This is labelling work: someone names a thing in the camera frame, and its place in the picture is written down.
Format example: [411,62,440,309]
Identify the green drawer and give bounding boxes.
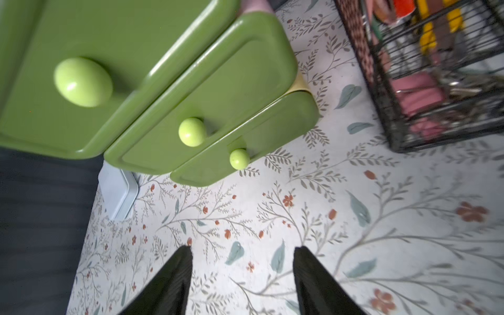
[170,91,319,187]
[104,11,297,175]
[1,1,241,160]

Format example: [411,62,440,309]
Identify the grey plastic lid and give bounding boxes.
[98,161,139,221]

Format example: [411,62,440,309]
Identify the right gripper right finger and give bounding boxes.
[293,246,365,314]

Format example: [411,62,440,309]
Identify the green bottom drawer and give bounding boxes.
[170,91,319,187]

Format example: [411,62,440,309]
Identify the black wire desk organizer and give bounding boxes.
[335,1,503,153]

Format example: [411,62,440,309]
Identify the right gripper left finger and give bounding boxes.
[121,245,193,314]

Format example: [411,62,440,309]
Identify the green top drawer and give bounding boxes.
[1,1,241,160]

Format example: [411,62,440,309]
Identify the green yellow drawer cabinet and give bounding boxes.
[1,1,319,187]

